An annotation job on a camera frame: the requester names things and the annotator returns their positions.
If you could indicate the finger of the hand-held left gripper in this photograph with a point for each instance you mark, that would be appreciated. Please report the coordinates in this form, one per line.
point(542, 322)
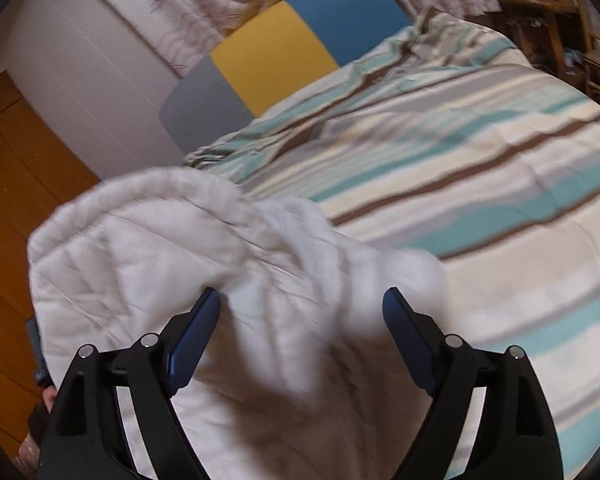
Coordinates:
point(36, 350)

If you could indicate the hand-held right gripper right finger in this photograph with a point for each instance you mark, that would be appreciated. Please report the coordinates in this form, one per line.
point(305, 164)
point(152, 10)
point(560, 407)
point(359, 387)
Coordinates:
point(410, 335)

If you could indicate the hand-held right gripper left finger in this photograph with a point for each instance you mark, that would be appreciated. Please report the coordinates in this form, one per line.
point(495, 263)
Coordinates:
point(192, 340)

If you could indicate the white quilted puffer jacket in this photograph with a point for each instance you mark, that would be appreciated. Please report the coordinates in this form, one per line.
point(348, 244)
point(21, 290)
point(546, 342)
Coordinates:
point(155, 255)

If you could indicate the person's left hand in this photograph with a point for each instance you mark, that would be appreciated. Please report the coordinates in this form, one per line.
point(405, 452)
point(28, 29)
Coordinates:
point(49, 399)

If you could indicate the wooden wardrobe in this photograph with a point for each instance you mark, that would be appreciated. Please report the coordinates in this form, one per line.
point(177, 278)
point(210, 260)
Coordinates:
point(25, 185)

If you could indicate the striped blanket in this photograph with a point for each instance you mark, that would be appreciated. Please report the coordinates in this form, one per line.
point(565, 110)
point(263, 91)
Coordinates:
point(455, 170)

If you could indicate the grey yellow blue headboard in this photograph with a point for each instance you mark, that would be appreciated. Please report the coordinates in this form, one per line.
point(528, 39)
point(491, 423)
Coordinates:
point(280, 55)

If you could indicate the wooden desk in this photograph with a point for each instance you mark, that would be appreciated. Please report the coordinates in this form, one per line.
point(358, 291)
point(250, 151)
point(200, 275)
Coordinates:
point(535, 15)

